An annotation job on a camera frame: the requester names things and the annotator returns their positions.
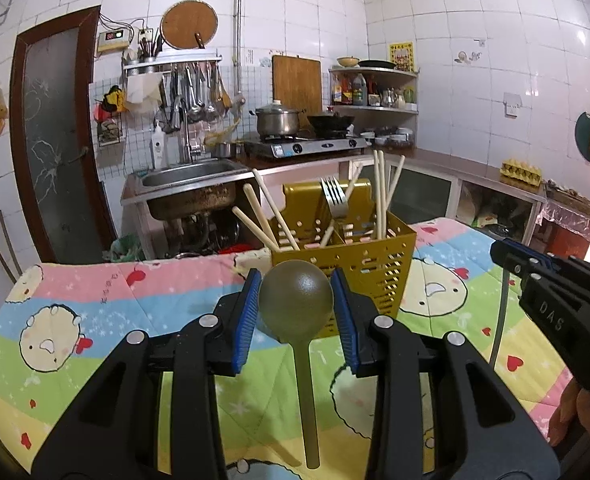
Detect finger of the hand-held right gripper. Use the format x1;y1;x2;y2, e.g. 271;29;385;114
490;241;540;276
504;238;570;264

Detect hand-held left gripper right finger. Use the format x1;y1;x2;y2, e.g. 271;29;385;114
330;267;560;480

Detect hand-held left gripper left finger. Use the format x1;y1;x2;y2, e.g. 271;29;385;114
30;267;264;480

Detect grey utensil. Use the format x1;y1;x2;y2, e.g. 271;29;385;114
490;265;510;367

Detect green plastic spoon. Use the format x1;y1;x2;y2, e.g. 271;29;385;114
257;259;335;469

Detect yellow perforated utensil holder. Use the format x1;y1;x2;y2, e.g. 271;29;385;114
270;180;419;337

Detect silver metal fork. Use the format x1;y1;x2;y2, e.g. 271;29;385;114
320;176;350;224

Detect bunch of wooden chopsticks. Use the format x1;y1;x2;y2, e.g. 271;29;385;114
231;149;407;254

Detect person's right hand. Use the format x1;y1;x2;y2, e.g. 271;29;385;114
547;379;590;449

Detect clear plastic table cover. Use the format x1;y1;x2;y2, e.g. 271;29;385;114
545;185;590;242

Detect yellow egg carton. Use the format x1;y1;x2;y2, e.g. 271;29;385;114
500;159;544;184

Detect kitchen counter cabinet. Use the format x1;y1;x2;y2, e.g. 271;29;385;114
120;147;548;262

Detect printed pastel blanket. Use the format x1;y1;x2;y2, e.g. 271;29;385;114
0;216;590;480

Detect green plastic bag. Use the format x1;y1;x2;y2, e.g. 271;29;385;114
109;235;144;264

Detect steel kitchen sink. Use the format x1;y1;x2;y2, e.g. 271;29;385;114
122;157;254;222

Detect group of small bowls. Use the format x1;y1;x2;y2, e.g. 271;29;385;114
360;128;416;150

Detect steel gas stove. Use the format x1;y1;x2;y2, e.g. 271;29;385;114
245;133;370;159

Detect white detergent bottle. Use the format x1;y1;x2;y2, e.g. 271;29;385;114
150;122;170;171

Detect steel corner shelf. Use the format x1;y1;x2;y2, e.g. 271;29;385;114
329;66;420;116

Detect black wok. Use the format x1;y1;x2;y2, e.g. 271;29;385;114
306;112;356;136

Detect steel pot with lid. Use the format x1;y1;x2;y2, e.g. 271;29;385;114
254;101;306;137

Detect row of condiment bottles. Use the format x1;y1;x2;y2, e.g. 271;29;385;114
331;72;369;106

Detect row of hanging metal ladles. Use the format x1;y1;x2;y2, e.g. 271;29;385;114
157;62;234;134

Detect thin metal rods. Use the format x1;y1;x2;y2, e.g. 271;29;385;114
0;210;24;284

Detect rectangular wooden cutting board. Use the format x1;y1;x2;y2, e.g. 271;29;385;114
272;55;323;116

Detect white cloth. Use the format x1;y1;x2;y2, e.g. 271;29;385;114
126;76;164;104

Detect brown frosted glass door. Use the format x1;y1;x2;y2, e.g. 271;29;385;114
10;6;122;264

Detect round wooden board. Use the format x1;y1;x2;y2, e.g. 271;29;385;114
161;0;219;50

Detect beige box with red display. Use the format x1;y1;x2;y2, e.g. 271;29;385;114
96;29;132;54

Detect small wall sticker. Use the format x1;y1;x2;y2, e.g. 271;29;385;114
455;37;488;65

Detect yellow wall poster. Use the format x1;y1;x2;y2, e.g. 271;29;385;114
388;41;415;74

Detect wire wall basket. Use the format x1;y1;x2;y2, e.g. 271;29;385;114
94;85;126;147

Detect steel wall utensil rack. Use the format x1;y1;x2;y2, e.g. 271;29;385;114
122;49;224;77

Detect cup of dark-handled utensils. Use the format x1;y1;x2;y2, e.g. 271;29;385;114
138;30;164;59

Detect grey wall pipe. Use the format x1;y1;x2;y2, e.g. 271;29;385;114
232;0;246;106

